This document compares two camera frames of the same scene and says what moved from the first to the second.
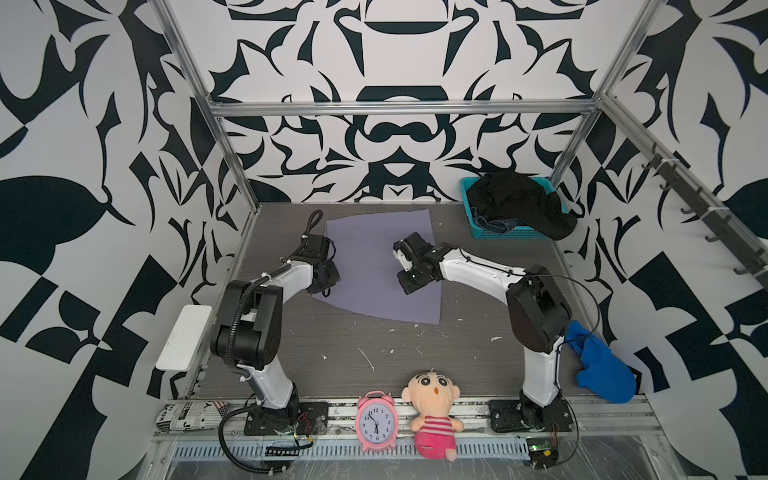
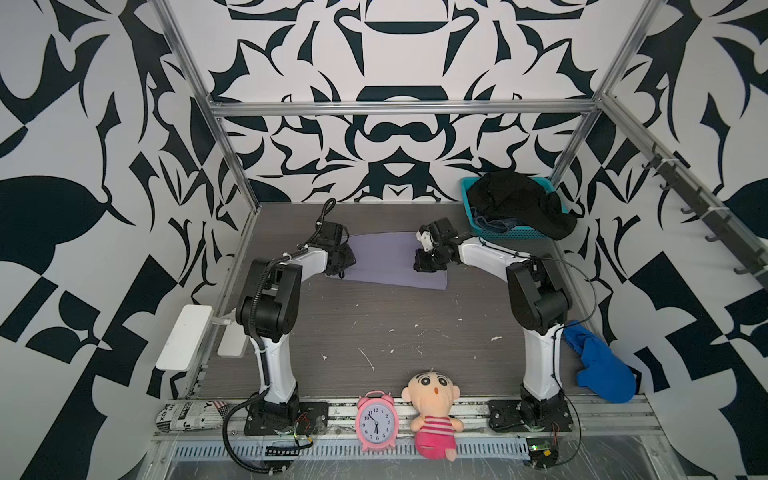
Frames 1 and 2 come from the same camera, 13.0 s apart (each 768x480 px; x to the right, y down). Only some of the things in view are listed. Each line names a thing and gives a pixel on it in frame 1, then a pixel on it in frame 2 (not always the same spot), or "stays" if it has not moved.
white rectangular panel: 182,344 stays
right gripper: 405,282 -> 420,261
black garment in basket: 522,199 stays
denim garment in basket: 498,225 stays
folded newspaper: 191,416 stays
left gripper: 335,276 -> 350,258
